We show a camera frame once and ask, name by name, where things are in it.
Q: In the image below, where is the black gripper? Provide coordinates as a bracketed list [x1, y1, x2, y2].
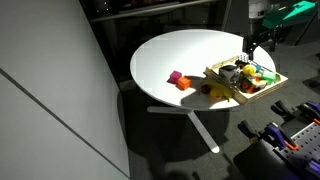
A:
[242, 29, 278, 63]

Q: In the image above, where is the green block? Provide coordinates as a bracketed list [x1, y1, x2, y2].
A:
[261, 70, 278, 83]

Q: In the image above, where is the wooden tray box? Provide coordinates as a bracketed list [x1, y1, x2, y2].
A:
[203, 54, 290, 106]

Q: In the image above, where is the orange block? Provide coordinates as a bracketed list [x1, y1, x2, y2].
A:
[176, 75, 193, 92]

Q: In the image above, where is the pink block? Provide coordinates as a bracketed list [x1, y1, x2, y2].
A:
[167, 69, 183, 85]

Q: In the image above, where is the grey padded block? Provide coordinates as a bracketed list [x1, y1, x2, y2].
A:
[232, 138, 303, 180]

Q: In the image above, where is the checkered black white item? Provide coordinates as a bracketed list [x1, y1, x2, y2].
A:
[237, 53, 252, 65]

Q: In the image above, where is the yellow ball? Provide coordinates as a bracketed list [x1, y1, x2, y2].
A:
[242, 63, 258, 76]

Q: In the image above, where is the orange red multicolour toy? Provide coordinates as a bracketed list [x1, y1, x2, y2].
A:
[239, 75, 268, 95]

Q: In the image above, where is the black and white cube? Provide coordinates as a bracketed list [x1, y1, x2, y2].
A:
[218, 64, 240, 85]

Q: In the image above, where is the yellow toy banana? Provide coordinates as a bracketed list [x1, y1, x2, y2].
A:
[202, 79, 234, 102]

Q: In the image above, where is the orange toy fruit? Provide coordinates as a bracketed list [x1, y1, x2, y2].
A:
[208, 88, 224, 102]

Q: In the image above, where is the dark red toy plum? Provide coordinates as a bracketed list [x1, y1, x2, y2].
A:
[199, 83, 212, 96]

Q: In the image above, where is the purple black spring clamp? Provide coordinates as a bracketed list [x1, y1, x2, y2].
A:
[237, 119, 300, 152]
[270, 99, 320, 126]

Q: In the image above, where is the white table base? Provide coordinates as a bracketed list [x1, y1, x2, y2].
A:
[146, 105, 221, 155]

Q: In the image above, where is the dark perforated pegboard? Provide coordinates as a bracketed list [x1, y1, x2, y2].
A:
[273, 121, 320, 180]

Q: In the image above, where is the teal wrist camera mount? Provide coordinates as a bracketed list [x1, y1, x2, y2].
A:
[261, 0, 317, 30]

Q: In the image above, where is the grey shelf rail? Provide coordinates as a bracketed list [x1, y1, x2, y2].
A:
[89, 0, 219, 23]

